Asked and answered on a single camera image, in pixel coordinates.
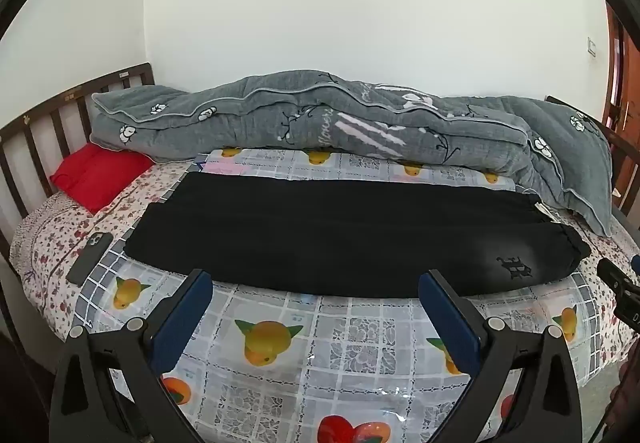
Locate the dark smartphone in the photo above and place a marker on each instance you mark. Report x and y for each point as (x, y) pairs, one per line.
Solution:
(87, 258)

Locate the black pants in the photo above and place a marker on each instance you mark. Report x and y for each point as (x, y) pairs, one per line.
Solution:
(325, 233)

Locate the floral bed sheet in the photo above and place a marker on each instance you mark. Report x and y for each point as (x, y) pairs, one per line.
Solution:
(50, 233)

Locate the grey flower print quilt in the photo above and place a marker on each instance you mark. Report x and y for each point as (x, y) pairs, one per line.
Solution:
(300, 118)

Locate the white wall switch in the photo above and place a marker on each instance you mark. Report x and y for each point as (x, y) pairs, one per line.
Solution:
(592, 46)

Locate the red pillow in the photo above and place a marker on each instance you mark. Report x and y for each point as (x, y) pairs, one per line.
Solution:
(95, 173)

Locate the brown wooden door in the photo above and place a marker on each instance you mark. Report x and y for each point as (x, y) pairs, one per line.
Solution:
(625, 88)

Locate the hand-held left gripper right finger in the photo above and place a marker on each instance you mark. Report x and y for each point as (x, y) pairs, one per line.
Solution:
(450, 323)

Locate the person's right forearm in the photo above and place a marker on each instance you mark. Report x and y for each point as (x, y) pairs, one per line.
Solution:
(630, 393)

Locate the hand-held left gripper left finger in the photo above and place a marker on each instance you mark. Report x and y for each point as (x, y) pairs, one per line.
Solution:
(182, 318)

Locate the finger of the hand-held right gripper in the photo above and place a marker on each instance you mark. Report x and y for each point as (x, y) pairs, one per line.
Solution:
(612, 273)

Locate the fruit print plastic sheet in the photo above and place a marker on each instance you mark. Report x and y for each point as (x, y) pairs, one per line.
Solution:
(325, 338)

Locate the dark wooden headboard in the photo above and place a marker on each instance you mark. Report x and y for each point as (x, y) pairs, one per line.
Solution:
(11, 173)

